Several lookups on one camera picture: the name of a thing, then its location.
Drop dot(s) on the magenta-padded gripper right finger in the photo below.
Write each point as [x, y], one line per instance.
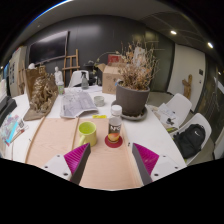
[146, 160]

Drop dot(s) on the black flat boxes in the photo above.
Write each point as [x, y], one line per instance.
[6, 108]

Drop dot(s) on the small white cup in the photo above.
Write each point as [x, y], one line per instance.
[99, 101]

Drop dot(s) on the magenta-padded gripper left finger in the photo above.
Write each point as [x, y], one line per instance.
[76, 160]

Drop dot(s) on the clear drink bottle white cap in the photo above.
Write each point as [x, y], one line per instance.
[114, 128]

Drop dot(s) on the printed newspaper sheet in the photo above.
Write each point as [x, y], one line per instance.
[76, 104]

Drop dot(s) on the white chair behind table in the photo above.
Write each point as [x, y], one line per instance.
[76, 78]

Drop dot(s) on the long white ceiling light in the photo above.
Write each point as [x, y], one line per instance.
[50, 8]

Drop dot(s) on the small glass jar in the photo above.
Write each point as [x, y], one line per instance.
[20, 124]

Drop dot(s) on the dried plant in grey pot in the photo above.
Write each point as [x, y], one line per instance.
[131, 100]

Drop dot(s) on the small flat yellow item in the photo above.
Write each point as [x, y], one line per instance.
[99, 116]

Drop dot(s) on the white chair with backpack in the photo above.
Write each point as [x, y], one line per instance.
[201, 118]

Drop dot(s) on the large white plaster bust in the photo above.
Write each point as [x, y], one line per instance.
[31, 66]

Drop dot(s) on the small white plaster bust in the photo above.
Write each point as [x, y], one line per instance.
[58, 76]

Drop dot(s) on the green spray bottle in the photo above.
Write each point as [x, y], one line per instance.
[60, 88]

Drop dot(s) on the grey plant saucer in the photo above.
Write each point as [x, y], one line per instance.
[140, 116]

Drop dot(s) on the brown flat panel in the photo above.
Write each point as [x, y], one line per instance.
[30, 78]

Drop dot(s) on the black backpack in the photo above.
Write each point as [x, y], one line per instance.
[190, 141]

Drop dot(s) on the wooden jointed figure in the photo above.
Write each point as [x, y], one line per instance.
[187, 86]

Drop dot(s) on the colourful picture book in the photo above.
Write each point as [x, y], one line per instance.
[8, 128]

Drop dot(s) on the white paper stack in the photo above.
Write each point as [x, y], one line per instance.
[166, 115]

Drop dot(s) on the light wooden drawing board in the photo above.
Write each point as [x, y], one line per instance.
[53, 140]
[110, 166]

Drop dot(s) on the white chair with papers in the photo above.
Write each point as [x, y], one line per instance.
[181, 105]

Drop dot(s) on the brown cardboard box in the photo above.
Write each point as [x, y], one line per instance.
[108, 80]

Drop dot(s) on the white cabinet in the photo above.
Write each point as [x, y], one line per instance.
[16, 70]

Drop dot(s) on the red box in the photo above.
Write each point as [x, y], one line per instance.
[114, 59]

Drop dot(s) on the black wall screen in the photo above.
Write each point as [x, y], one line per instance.
[48, 48]

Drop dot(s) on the yellow-green mug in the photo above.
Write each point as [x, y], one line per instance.
[88, 135]

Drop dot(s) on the wooden easel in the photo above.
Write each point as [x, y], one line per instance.
[71, 68]

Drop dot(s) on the flat round red coaster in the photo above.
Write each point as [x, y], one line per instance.
[113, 145]

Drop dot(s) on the thin paintbrush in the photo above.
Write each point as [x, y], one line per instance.
[18, 134]

